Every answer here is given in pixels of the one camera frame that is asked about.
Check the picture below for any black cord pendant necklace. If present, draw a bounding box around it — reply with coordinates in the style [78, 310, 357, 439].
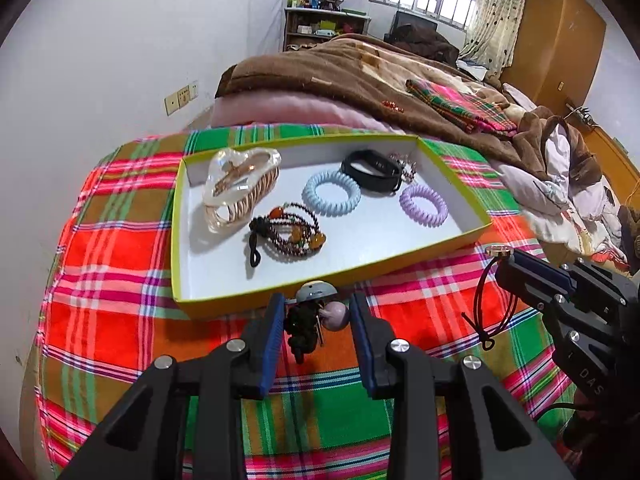
[460, 244, 522, 352]

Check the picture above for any black ball hair tie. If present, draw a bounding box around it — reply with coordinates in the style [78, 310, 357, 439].
[283, 279, 350, 365]

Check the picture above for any purple spiral hair tie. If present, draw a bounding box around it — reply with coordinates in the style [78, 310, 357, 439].
[398, 182, 450, 229]

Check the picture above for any black wrist band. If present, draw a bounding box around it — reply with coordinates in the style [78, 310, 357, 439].
[341, 150, 402, 194]

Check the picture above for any brown beaded bracelet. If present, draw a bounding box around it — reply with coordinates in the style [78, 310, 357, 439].
[247, 201, 328, 269]

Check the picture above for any light blue spiral hair tie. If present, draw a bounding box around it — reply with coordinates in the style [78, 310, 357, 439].
[300, 169, 362, 218]

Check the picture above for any white patterned bedding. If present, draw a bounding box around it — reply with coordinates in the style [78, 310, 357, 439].
[490, 125, 629, 274]

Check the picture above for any plaid red green cloth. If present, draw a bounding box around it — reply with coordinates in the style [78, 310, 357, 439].
[35, 125, 541, 479]

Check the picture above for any rhinestone hair clip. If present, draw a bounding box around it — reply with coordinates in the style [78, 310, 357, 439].
[388, 153, 416, 184]

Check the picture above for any folded plaid cloth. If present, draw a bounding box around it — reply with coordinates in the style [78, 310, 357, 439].
[406, 79, 518, 138]

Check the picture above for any orange wooden cabinet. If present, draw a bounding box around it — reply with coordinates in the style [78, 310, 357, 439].
[566, 109, 640, 208]

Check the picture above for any small red hair clip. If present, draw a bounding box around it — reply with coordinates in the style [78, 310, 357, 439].
[382, 100, 405, 113]

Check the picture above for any yellow-green shallow box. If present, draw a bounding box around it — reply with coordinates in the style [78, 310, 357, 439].
[170, 133, 491, 318]

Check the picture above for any orange wooden wardrobe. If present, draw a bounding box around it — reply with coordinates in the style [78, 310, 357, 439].
[501, 0, 606, 115]

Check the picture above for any floral curtain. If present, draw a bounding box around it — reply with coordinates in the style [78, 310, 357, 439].
[460, 0, 526, 76]

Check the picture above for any dark clothes pile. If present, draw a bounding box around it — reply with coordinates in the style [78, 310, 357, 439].
[384, 11, 459, 67]

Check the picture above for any pearl gold hair claw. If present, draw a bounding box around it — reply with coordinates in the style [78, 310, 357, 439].
[202, 148, 282, 233]

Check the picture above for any brown fleece blanket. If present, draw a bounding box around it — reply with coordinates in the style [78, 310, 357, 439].
[216, 34, 602, 186]

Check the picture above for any pink quilt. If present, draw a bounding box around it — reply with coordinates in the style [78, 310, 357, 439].
[208, 90, 404, 133]

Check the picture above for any dark wooden shelf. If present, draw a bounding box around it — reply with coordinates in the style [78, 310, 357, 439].
[282, 8, 371, 52]

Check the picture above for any wall outlet plate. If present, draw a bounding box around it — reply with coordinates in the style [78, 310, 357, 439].
[164, 80, 198, 116]

